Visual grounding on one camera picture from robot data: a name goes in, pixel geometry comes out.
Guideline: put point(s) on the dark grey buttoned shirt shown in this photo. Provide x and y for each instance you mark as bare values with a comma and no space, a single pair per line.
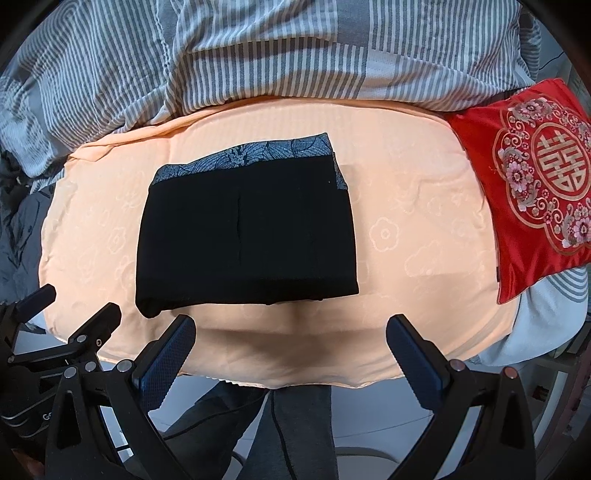
21,240

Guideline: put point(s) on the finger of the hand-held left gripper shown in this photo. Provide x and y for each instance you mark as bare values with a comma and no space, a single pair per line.
94,321
34,297

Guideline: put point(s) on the white round stool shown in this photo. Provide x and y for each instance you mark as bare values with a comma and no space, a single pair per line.
364,461

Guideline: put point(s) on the red embroidered cushion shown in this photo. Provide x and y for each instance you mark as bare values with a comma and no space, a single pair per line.
535,184

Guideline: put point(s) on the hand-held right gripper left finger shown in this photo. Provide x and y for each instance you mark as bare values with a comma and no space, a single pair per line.
166,355

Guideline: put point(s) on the light blue striped pillow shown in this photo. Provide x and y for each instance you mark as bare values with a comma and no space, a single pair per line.
549,318

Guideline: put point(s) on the peach blanket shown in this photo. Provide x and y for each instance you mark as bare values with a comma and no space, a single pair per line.
415,207

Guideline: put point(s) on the black pants blue patterned waistband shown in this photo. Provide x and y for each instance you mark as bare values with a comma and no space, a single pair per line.
249,249

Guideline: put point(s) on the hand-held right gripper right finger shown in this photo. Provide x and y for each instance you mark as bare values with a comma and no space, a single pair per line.
415,364

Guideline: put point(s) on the wooden furniture frame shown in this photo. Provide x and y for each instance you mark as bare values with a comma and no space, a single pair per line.
570,392

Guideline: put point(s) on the grey white striped duvet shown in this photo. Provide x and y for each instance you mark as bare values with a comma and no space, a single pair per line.
277,50

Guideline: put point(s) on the dark cloth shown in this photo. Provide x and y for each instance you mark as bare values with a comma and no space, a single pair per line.
11,170

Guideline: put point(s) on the person's grey trouser legs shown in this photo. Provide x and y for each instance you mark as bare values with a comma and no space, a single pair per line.
295,429

